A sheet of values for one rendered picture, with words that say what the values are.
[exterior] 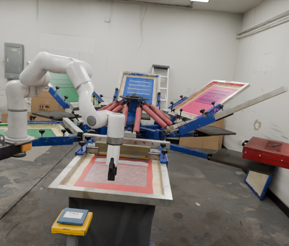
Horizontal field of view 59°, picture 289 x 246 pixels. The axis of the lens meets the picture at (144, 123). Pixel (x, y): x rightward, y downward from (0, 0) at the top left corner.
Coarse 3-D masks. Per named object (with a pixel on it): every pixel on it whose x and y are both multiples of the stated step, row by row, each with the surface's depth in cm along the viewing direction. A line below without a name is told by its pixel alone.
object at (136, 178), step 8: (128, 160) 175; (136, 160) 177; (144, 160) 178; (120, 168) 159; (128, 168) 160; (136, 168) 161; (144, 168) 163; (120, 176) 147; (128, 176) 148; (136, 176) 149; (144, 176) 150; (152, 176) 152; (120, 184) 136; (128, 184) 137; (136, 184) 138; (144, 184) 139; (144, 192) 130; (152, 192) 131
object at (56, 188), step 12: (84, 156) 172; (72, 168) 144; (60, 180) 126; (168, 180) 139; (48, 192) 118; (60, 192) 118; (72, 192) 118; (84, 192) 118; (96, 192) 118; (108, 192) 119; (120, 192) 120; (132, 192) 121; (168, 192) 125; (144, 204) 119; (156, 204) 119; (168, 204) 118
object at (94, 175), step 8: (88, 168) 154; (96, 168) 155; (104, 168) 156; (88, 176) 143; (96, 176) 144; (104, 176) 145; (80, 184) 132; (88, 184) 132; (96, 184) 133; (104, 184) 134; (112, 184) 135
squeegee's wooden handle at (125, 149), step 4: (96, 144) 174; (100, 144) 174; (104, 144) 174; (124, 144) 174; (128, 144) 175; (100, 148) 174; (104, 148) 174; (120, 148) 174; (124, 148) 174; (128, 148) 174; (132, 148) 174; (136, 148) 174; (140, 148) 174; (144, 148) 174; (148, 148) 174; (120, 152) 175; (124, 152) 175; (128, 152) 175; (132, 152) 174; (136, 152) 174; (140, 152) 174; (144, 152) 174
